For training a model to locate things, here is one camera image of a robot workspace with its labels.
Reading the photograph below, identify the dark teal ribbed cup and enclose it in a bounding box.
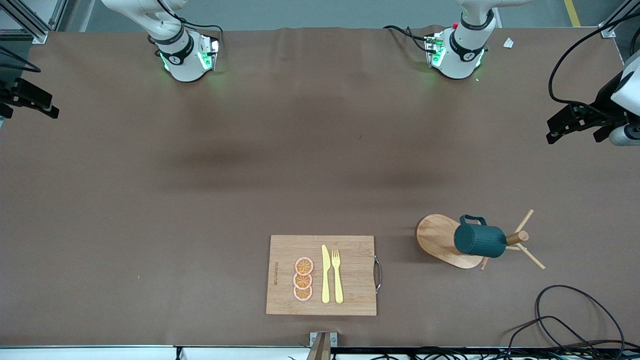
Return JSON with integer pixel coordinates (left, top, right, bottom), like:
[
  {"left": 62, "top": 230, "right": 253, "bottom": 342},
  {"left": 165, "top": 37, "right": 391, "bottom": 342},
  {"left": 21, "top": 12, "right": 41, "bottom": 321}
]
[{"left": 453, "top": 214, "right": 507, "bottom": 259}]

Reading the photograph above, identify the wooden mug tree stand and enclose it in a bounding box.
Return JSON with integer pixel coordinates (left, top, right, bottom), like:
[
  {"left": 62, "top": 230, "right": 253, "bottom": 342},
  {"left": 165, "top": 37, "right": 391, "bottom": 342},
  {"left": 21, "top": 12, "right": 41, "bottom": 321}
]
[{"left": 416, "top": 209, "right": 546, "bottom": 271}]

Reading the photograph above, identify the yellow plastic fork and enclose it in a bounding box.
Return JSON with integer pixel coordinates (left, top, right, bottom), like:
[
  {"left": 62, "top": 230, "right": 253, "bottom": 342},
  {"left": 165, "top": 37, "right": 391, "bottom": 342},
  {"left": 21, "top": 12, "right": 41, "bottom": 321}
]
[{"left": 331, "top": 249, "right": 345, "bottom": 305}]

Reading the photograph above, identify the yellow plastic knife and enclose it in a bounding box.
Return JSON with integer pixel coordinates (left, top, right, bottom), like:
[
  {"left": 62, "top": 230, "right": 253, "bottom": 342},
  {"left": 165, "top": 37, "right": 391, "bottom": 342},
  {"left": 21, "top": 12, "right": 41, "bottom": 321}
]
[{"left": 321, "top": 244, "right": 332, "bottom": 304}]

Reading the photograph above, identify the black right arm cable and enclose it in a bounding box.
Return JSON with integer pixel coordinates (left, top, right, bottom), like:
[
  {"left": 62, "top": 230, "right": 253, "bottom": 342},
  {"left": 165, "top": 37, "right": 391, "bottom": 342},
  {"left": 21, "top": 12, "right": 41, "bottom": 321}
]
[{"left": 0, "top": 46, "right": 42, "bottom": 74}]

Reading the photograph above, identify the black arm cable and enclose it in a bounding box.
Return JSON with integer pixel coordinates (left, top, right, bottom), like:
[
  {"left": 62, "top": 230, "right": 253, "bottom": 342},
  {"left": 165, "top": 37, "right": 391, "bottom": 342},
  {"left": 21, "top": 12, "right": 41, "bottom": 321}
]
[
  {"left": 548, "top": 22, "right": 640, "bottom": 120},
  {"left": 0, "top": 46, "right": 42, "bottom": 74}
]

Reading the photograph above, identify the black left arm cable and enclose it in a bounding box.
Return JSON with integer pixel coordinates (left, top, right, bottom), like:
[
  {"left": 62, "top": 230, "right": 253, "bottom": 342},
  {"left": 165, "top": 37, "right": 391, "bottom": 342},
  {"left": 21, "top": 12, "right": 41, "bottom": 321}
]
[{"left": 548, "top": 22, "right": 640, "bottom": 120}]

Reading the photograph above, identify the aluminium frame profile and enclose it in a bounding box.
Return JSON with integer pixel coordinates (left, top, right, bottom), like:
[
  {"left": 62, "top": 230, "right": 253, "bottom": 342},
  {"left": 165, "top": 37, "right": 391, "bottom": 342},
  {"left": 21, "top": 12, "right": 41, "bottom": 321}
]
[
  {"left": 599, "top": 0, "right": 640, "bottom": 39},
  {"left": 0, "top": 0, "right": 68, "bottom": 45}
]

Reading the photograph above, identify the black looped cable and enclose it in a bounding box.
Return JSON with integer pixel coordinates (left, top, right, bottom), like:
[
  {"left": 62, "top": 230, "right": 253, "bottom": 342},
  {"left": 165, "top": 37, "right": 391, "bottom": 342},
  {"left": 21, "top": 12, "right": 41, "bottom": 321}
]
[{"left": 535, "top": 285, "right": 626, "bottom": 351}]

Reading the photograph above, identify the black right base cable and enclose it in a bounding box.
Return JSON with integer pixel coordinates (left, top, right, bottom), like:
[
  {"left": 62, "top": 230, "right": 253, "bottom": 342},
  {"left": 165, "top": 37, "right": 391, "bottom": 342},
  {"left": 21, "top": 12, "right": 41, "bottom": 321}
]
[{"left": 177, "top": 17, "right": 225, "bottom": 49}]

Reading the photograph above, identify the black base cable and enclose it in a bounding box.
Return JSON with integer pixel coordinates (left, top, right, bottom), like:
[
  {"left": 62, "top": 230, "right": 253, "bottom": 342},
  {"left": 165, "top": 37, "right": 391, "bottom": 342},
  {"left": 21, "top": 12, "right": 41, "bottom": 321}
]
[
  {"left": 177, "top": 17, "right": 225, "bottom": 49},
  {"left": 383, "top": 25, "right": 432, "bottom": 54}
]

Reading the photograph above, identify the black left base cable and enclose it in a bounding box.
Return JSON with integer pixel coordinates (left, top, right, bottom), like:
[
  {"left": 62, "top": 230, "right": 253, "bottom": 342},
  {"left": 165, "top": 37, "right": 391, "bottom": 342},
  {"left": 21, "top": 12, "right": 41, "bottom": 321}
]
[{"left": 383, "top": 25, "right": 432, "bottom": 54}]

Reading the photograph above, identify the black thin cable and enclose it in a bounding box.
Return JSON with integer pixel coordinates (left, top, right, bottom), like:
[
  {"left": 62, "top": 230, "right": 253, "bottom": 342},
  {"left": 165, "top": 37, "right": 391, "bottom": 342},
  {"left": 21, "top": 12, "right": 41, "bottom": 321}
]
[{"left": 502, "top": 315, "right": 616, "bottom": 360}]

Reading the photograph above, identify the bamboo cutting board with handle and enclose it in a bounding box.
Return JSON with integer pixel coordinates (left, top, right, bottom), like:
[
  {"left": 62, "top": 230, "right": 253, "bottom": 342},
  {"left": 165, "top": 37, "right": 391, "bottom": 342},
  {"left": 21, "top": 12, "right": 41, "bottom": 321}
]
[{"left": 265, "top": 235, "right": 383, "bottom": 317}]

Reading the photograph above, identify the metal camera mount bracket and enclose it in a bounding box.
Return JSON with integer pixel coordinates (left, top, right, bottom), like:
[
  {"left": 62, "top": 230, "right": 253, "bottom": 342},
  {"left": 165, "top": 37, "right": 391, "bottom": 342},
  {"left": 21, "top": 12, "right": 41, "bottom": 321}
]
[{"left": 308, "top": 331, "right": 339, "bottom": 360}]

